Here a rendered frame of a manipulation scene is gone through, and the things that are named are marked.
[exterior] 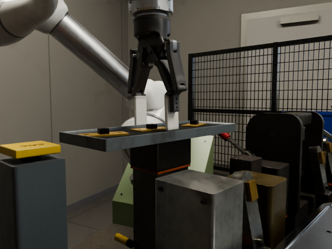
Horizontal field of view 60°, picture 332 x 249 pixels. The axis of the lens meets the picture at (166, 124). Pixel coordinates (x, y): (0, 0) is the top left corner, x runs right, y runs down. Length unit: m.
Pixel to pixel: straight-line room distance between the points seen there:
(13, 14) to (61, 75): 2.32
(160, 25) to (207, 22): 3.11
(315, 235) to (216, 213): 0.23
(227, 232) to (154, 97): 0.82
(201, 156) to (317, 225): 0.71
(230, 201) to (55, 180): 0.24
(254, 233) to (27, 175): 0.33
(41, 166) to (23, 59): 2.56
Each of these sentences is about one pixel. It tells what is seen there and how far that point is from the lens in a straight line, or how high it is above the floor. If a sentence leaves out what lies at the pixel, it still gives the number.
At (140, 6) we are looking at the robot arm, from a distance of 0.59.
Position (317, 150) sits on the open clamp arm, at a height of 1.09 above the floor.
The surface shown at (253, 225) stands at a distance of 0.48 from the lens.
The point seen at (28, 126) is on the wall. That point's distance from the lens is 2.94.
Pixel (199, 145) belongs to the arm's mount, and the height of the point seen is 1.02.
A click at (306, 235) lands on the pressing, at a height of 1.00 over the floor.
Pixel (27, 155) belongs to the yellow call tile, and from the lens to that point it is 0.41.
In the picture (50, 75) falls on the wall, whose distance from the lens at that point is 3.11.
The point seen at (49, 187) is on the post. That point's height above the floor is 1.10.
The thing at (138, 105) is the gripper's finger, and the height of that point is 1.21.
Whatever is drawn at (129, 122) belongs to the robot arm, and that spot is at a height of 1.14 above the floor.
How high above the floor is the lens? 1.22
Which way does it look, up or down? 5 degrees down
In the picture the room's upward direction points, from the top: straight up
